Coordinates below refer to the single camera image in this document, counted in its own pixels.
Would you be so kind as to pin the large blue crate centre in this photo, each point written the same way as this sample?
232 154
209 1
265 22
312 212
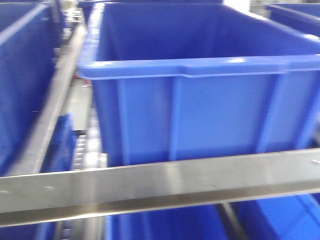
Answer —
178 81

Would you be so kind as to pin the white roller track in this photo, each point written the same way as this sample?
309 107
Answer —
88 153

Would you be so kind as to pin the blue crate lower left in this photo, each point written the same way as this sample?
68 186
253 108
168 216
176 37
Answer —
60 152

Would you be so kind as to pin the blue crate below centre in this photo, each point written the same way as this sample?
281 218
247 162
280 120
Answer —
186 223

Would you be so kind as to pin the steel front crossbar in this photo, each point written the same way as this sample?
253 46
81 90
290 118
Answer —
56 196

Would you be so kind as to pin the blue crate far right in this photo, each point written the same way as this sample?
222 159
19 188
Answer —
303 17

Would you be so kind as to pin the steel divider rail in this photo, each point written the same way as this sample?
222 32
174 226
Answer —
31 158

